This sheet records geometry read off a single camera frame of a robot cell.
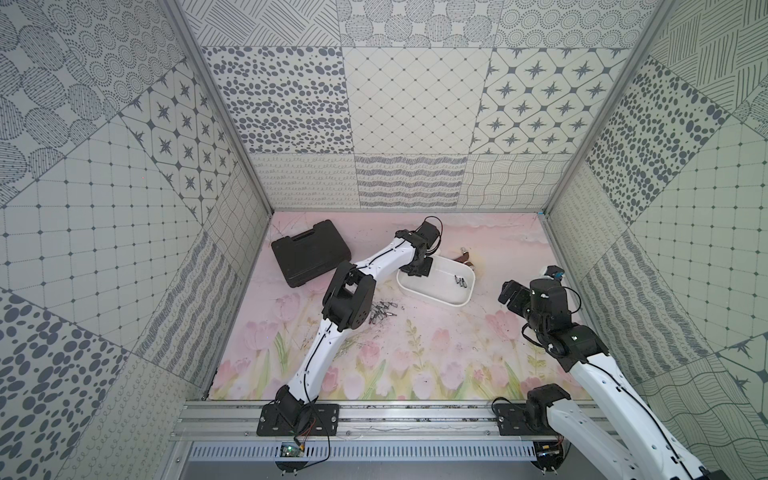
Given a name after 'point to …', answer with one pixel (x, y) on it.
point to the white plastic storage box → (448, 283)
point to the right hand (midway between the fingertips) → (519, 294)
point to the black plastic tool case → (312, 254)
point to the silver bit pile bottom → (373, 318)
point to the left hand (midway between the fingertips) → (421, 266)
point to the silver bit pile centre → (381, 310)
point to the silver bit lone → (463, 284)
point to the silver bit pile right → (390, 303)
